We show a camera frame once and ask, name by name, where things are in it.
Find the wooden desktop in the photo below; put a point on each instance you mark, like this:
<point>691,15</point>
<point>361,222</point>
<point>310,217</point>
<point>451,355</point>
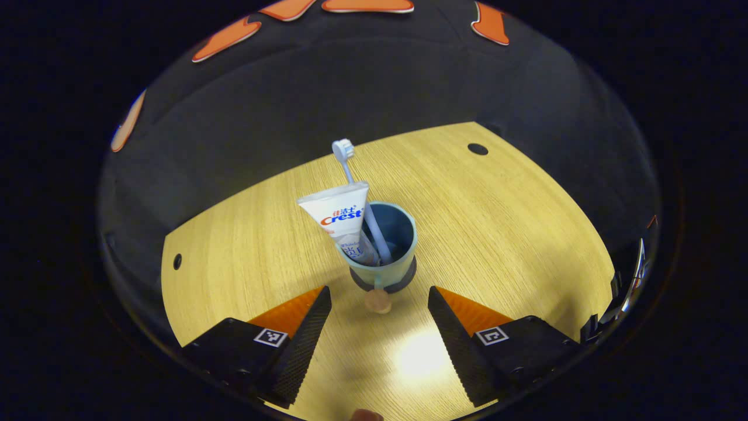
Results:
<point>514,234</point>

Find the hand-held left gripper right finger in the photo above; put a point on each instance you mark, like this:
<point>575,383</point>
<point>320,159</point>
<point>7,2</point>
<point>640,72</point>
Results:
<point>453,345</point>

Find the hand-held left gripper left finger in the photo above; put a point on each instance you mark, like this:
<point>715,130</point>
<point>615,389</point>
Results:
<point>304,339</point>

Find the white toothpaste tube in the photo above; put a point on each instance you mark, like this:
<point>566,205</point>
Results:
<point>342,216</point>

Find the white toothbrush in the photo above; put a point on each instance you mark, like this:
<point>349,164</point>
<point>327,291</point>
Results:
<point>343,149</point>

